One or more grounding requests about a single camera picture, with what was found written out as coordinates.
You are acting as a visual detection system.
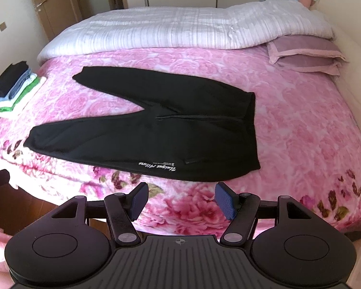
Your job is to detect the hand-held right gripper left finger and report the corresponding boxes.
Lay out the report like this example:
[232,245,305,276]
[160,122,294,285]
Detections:
[50,182,150,245]

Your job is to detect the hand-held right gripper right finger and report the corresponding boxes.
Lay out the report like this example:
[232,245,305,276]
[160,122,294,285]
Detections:
[215,182,315,245]

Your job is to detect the black pants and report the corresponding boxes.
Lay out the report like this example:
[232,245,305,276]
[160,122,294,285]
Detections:
[23,66,261,183]

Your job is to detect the stack of folded clothes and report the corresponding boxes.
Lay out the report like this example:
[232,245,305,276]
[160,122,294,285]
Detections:
[0,76,47,117]

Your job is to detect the green folded garment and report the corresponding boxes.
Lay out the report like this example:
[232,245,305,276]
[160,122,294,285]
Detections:
[0,76,39,111]

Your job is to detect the white folded garment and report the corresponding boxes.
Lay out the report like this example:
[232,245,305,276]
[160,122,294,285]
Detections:
[0,73,37,106]

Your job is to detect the blue folded garment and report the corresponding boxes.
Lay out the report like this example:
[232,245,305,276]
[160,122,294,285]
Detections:
[0,69,32,103]

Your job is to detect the pink floral blanket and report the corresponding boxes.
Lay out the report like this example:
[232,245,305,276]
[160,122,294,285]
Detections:
[0,46,361,241]

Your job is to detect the black folded garment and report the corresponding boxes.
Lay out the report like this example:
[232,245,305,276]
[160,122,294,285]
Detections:
[0,61,29,97]

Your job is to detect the thin pink pillow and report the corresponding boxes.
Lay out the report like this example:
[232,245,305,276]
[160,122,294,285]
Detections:
[275,60,342,76]

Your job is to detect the large pink pillow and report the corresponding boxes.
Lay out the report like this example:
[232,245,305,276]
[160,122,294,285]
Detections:
[266,35,348,67]

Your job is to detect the white striped quilt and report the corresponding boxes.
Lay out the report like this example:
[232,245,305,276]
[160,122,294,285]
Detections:
[37,0,334,64]

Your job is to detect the wooden door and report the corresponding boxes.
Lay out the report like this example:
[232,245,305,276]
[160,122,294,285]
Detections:
[25,0,82,41]

